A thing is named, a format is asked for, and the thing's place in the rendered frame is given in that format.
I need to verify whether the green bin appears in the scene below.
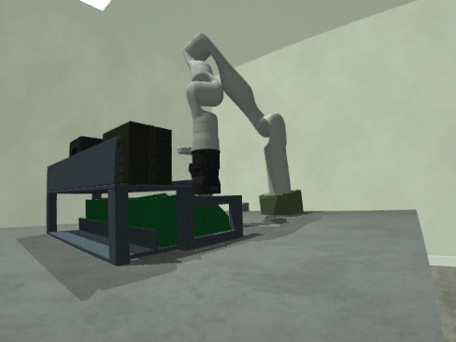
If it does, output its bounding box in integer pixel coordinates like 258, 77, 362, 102
129, 199, 229, 248
86, 199, 108, 221
128, 193, 177, 200

